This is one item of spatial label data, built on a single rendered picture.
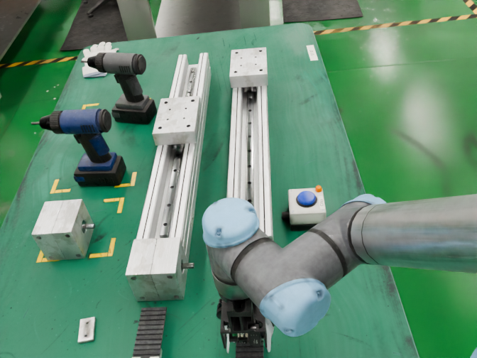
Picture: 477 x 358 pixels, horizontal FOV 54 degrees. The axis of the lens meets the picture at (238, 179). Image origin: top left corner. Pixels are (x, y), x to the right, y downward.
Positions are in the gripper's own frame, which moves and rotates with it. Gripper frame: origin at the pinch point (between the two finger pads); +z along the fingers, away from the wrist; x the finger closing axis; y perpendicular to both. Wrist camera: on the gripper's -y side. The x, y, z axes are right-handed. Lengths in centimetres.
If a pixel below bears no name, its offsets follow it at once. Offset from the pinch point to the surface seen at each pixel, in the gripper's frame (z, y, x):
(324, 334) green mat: 3.0, -1.1, 13.9
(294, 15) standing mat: 78, -308, 27
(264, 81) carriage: -7, -76, 5
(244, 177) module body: -1.6, -40.7, -1.4
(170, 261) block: -6.5, -12.3, -15.4
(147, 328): -0.5, -1.4, -19.6
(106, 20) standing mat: 78, -331, -128
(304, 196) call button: -4.4, -30.5, 12.6
